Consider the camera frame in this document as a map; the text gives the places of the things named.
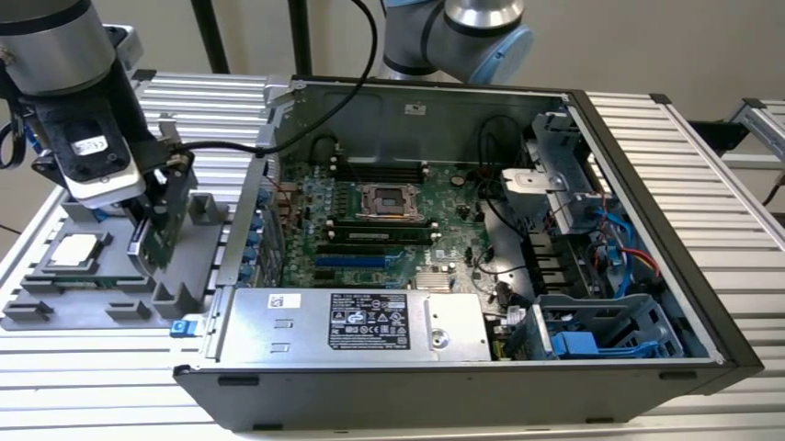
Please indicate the black Nvidia graphics card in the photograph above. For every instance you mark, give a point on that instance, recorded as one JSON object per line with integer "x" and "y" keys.
{"x": 161, "y": 250}

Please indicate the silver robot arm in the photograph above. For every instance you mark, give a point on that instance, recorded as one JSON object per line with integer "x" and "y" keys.
{"x": 55, "y": 50}

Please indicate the black stand pole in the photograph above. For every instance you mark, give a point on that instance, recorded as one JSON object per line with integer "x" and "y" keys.
{"x": 211, "y": 37}
{"x": 301, "y": 37}

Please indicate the silver CPU chip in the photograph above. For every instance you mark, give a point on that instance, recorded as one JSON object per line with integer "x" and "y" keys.
{"x": 74, "y": 250}

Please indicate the green RAM stick bare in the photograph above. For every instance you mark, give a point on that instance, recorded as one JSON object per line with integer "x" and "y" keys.
{"x": 79, "y": 277}

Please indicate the grey plastic parts rack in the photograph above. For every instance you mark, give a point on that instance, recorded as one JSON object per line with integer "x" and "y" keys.
{"x": 93, "y": 291}

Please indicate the CPU socket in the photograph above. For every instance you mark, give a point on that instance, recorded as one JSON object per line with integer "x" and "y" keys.
{"x": 390, "y": 200}

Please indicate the blue case latch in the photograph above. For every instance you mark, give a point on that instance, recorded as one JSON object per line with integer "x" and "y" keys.
{"x": 183, "y": 327}

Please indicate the silver power supply unit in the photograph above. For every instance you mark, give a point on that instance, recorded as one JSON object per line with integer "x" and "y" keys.
{"x": 306, "y": 331}

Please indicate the silver coin battery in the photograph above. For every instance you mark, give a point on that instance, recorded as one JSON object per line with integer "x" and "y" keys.
{"x": 460, "y": 178}

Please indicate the green Dell motherboard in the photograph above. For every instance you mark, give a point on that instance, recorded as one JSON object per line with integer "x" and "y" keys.
{"x": 454, "y": 216}

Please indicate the silver chipset heatsink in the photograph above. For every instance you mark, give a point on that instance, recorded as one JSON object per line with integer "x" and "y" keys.
{"x": 436, "y": 281}

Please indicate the open black PC case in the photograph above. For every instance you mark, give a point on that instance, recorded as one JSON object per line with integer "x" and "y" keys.
{"x": 429, "y": 399}

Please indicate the metal slat side table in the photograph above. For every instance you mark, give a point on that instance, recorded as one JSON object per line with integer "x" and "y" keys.
{"x": 767, "y": 115}

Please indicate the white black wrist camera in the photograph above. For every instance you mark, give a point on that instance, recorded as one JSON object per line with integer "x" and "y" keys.
{"x": 129, "y": 46}
{"x": 98, "y": 174}

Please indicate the silver metal drive bracket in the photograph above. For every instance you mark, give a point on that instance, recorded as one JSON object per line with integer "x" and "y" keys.
{"x": 528, "y": 181}

